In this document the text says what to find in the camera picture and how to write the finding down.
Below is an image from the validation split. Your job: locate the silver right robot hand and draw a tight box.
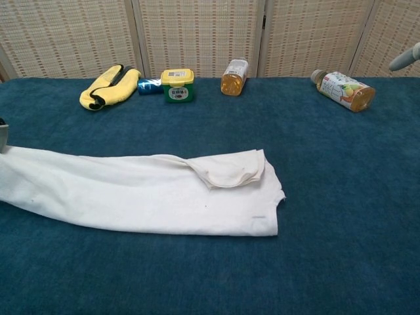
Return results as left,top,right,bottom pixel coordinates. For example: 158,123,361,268
388,44,420,72

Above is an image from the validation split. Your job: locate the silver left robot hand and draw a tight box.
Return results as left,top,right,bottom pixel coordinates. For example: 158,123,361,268
0,117,11,155

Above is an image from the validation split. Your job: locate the white t-shirt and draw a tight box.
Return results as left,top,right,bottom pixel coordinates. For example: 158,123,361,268
0,144,287,238

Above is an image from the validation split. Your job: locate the woven folding screen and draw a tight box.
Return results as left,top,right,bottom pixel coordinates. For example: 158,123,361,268
0,0,420,83

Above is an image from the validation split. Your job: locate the tea bottle with fruit label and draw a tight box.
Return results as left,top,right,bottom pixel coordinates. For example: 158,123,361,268
310,69,376,113

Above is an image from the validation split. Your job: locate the yellow cloth with black trim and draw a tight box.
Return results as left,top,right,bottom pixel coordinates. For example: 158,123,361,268
79,64,141,112

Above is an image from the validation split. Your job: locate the blue drink can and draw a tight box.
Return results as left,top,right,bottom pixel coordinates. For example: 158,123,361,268
136,77,164,96

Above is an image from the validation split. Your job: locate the amber tea bottle white label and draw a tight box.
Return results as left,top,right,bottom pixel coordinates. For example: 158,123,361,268
220,58,249,97

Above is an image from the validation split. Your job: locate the green tub with yellow lid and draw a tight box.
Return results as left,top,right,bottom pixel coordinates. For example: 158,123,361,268
160,68,195,104

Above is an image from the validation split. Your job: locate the blue carpet table cover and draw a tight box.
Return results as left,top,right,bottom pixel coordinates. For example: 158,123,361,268
0,77,420,315

